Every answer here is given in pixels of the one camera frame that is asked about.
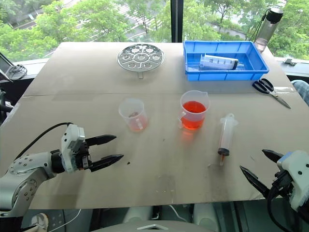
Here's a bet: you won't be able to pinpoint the clear syringe with black plunger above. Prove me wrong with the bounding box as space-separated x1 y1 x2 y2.
217 113 239 167

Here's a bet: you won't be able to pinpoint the thin white cable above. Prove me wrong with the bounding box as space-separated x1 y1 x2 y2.
47 208 83 232

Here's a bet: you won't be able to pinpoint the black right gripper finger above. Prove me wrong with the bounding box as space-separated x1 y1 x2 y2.
239 165 269 199
261 149 285 166

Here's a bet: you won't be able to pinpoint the round metal steamer plate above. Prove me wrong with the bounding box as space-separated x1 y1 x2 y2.
116 43 166 80

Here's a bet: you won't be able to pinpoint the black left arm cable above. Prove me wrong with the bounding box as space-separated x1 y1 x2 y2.
14 122 74 160

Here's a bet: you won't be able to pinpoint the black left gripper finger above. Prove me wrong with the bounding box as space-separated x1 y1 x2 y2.
89 154 125 173
85 134 117 147

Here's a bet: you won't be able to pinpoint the grey robot torso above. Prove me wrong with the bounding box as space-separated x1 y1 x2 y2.
91 219 218 232

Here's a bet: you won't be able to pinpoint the white shoe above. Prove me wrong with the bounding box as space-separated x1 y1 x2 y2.
29 212 49 232

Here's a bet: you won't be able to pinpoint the clear water bottle black lid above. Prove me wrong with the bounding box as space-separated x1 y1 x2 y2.
249 7 284 53

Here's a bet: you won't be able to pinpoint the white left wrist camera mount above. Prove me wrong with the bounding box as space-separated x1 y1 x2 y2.
60 123 86 174

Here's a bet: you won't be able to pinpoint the black window frame post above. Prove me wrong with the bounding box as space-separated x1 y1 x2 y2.
170 0 183 43

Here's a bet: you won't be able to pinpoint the large printed syringe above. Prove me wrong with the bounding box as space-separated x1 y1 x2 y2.
199 54 245 72

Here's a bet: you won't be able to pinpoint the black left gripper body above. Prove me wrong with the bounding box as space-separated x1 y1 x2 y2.
74 139 94 172

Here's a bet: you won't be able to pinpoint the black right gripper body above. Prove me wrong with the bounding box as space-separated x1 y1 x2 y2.
271 168 295 197

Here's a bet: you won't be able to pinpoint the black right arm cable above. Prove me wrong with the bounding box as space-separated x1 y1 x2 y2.
266 182 294 232

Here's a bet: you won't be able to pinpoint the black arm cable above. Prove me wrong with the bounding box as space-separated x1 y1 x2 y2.
14 122 74 160
266 182 294 232

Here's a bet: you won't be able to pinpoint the person's blue jeans leg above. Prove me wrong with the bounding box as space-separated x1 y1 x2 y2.
290 80 309 107

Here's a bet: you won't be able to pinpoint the black equipment stand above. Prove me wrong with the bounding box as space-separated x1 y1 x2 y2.
0 88 15 127

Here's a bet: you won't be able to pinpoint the beaker with red liquid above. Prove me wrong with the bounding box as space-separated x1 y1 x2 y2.
178 90 211 131

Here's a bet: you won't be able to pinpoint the black handled scissors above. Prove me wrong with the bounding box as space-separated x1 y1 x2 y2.
252 78 292 110

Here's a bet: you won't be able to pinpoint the small clear plastic beaker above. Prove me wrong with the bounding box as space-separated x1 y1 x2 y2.
118 97 149 132

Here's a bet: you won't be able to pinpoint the white rounded robot leg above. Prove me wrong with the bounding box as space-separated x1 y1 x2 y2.
123 205 155 223
192 203 219 232

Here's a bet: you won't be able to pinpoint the blue plastic bin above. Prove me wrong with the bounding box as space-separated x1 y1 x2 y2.
183 40 270 82

